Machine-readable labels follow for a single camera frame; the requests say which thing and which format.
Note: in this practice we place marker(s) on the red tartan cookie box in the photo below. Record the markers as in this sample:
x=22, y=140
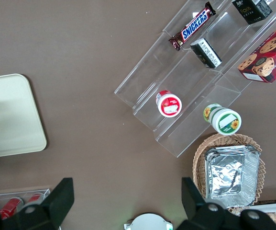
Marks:
x=269, y=57

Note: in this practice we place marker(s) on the clear acrylic stepped stand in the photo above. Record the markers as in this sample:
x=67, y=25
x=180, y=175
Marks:
x=152, y=69

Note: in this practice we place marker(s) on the clear acrylic bottle rack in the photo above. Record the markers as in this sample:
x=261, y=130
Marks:
x=45, y=191

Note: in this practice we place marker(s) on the red lid yogurt cup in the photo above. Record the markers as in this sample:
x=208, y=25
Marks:
x=169, y=105

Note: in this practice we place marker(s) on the aluminium foil tray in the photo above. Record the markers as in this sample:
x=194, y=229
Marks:
x=231, y=175

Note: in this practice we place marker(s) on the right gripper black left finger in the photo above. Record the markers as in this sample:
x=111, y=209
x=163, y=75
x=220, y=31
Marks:
x=56, y=203

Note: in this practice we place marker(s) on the Snickers chocolate bar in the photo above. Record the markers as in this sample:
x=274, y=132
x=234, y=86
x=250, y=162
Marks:
x=194, y=26

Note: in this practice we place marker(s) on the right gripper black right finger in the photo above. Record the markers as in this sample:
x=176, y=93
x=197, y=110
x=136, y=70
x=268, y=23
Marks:
x=195, y=210

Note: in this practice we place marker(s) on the green lid yogurt cup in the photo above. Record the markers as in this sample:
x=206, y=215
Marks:
x=226, y=121

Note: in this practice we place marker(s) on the white rectangular snack bin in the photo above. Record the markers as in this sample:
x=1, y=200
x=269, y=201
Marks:
x=271, y=209

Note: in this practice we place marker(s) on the small black box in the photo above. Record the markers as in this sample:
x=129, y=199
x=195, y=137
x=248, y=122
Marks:
x=206, y=53
x=251, y=12

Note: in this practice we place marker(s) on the light tan wicker basket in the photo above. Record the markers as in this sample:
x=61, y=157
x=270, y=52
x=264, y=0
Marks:
x=200, y=153

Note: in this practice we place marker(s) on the beige plastic tray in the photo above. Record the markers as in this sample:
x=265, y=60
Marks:
x=8, y=115

